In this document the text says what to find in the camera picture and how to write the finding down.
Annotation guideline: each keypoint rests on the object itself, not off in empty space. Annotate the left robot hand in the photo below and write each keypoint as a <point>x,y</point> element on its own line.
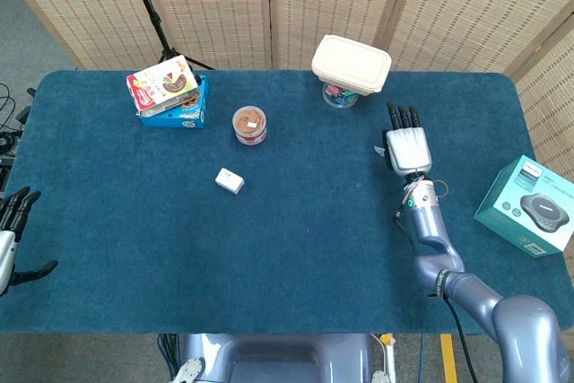
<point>9,221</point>

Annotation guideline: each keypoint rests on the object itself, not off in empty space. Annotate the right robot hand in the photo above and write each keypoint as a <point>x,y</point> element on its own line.
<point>408,150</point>

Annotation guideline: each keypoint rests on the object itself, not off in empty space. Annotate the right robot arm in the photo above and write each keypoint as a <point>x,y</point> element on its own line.
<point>515,315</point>

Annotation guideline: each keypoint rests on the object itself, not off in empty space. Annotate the yellow floor tape strip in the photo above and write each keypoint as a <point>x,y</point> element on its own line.
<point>448,356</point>

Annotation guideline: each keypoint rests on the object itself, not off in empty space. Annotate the tan rubber band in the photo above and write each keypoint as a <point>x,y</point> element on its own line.
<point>448,188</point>

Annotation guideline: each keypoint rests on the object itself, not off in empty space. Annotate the clear jar of binder clips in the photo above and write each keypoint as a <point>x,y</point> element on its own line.
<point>338,98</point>

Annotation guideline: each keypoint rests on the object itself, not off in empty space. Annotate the beige lidded plastic container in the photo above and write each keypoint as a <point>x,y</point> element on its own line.
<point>352,64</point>

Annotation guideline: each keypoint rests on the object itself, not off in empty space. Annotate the teal speaker product box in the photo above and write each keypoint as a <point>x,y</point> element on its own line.
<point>524,208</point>

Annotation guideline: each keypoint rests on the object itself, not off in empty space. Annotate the clear jar of rubber bands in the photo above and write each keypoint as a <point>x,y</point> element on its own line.
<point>249,125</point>

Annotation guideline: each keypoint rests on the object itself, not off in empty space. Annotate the blue felt table cloth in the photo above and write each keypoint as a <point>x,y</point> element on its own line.
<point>269,244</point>

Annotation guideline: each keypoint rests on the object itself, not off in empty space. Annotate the small white box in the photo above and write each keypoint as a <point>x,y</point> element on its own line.
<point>228,180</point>

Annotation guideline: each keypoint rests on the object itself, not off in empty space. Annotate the blue cookie box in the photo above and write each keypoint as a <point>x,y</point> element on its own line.
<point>179,120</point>

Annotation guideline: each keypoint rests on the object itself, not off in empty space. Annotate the sausage print cardboard box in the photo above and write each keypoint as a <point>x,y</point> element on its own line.
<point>161,84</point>

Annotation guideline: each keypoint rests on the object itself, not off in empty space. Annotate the bamboo folding screen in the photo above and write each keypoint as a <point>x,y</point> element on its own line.
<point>224,6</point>

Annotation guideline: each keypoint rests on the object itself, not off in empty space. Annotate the blue-grey robot torso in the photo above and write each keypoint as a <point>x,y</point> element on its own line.
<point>278,358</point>

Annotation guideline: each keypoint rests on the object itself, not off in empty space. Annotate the black tripod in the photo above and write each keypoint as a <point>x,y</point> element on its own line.
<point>150,6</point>

